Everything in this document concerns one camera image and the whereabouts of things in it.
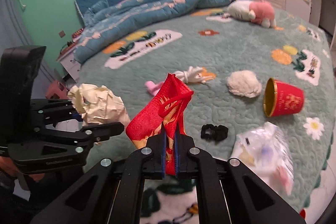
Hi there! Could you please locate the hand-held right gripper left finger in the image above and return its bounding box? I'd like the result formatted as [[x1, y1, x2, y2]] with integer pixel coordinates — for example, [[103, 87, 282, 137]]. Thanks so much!
[[30, 131, 167, 224]]

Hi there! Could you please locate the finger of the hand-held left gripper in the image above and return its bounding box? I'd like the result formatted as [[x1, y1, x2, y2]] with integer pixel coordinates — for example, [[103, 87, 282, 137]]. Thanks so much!
[[10, 122, 124, 161], [29, 98, 80, 126]]

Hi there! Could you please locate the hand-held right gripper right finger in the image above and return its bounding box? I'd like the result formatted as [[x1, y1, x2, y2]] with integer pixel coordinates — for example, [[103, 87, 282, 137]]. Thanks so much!
[[175, 132, 306, 224]]

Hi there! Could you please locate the cream paper ball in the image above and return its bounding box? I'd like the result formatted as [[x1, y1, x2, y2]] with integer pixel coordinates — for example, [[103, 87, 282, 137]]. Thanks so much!
[[67, 84, 130, 132]]

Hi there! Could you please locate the red cloth pouch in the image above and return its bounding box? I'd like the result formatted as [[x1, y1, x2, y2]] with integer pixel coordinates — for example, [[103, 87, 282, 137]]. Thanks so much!
[[125, 73, 195, 176]]

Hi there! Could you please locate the white plush toy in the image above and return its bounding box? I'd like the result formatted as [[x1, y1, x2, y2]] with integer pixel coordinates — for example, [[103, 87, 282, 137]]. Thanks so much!
[[226, 70, 262, 98]]

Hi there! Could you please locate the red paper cup gold inside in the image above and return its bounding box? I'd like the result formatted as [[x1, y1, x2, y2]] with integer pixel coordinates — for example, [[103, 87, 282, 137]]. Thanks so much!
[[263, 77, 305, 118]]

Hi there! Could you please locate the person's left hand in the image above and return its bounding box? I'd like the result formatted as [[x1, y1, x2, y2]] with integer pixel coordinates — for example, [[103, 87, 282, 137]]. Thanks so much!
[[0, 157, 47, 184]]

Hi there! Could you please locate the pink stool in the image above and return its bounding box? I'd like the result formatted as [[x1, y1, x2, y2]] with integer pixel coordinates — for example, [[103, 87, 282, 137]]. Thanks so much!
[[46, 81, 70, 100]]

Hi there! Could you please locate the white nightstand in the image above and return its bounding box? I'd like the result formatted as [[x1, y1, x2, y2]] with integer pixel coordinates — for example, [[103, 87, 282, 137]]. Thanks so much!
[[56, 27, 84, 83]]

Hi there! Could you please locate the black hair scrunchie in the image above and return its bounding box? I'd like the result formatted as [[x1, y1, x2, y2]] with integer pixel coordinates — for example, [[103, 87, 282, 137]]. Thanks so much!
[[201, 124, 228, 145]]

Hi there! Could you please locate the small pink cloth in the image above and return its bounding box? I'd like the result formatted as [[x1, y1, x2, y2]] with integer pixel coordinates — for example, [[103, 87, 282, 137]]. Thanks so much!
[[144, 80, 164, 96]]

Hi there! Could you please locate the clear plastic bag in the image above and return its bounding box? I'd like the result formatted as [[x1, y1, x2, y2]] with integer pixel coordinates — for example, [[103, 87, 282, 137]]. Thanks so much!
[[231, 122, 294, 194]]

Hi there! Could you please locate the green floral bed blanket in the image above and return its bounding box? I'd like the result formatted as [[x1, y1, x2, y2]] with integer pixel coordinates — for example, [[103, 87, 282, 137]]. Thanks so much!
[[79, 6, 332, 224]]

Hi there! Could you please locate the blue patterned quilt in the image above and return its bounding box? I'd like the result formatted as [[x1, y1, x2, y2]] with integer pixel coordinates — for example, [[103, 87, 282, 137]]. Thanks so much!
[[73, 0, 252, 64]]

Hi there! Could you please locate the pink and white cat plush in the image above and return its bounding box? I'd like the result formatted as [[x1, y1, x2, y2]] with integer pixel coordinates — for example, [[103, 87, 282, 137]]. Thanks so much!
[[227, 0, 277, 28]]

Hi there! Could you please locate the knotted white cord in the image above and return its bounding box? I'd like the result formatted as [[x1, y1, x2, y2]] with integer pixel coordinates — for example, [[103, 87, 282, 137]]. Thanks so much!
[[173, 67, 210, 85]]

